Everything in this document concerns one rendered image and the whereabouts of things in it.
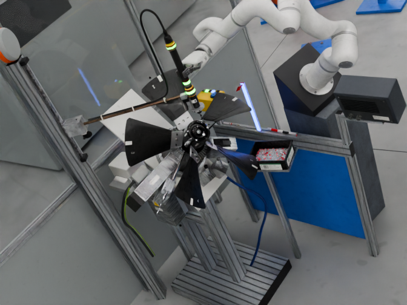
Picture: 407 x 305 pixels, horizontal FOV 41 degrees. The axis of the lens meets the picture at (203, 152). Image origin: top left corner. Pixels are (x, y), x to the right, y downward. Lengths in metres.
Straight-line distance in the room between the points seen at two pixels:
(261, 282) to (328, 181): 0.74
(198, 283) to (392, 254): 1.17
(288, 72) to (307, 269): 1.21
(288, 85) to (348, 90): 0.50
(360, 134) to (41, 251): 1.87
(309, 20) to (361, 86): 0.37
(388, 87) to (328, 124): 0.56
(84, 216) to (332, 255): 1.50
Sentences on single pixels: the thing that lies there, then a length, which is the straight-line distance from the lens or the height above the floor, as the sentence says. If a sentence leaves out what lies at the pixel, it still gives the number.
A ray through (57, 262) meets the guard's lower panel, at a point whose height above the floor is 0.71.
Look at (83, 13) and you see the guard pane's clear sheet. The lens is 3.10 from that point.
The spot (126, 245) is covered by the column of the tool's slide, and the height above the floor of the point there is 0.53.
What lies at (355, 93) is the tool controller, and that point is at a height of 1.23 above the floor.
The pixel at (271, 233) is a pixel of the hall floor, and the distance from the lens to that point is 3.72.
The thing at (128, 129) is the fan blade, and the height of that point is 1.40.
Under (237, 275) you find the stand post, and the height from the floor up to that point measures 0.14.
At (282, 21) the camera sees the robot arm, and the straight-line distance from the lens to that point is 2.40.
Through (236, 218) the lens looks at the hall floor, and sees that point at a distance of 3.91.
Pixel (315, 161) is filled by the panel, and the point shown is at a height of 0.69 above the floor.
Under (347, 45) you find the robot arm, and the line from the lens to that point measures 2.67.
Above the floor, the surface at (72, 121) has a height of 1.41.
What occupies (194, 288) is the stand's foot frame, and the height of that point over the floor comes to 0.08.
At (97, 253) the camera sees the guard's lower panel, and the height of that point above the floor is 0.54.
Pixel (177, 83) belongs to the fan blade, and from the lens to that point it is 2.73.
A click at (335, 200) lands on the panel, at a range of 3.22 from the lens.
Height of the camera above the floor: 2.63
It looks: 35 degrees down
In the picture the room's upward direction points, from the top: 24 degrees counter-clockwise
